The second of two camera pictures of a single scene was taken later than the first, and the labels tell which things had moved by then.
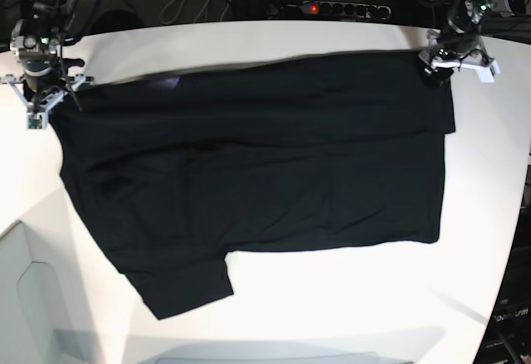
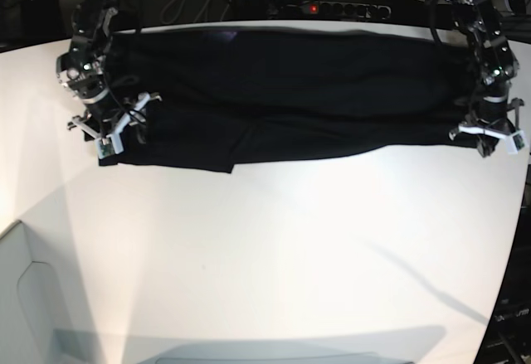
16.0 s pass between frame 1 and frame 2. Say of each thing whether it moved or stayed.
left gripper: moved
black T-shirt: moved
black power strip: stayed
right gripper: moved
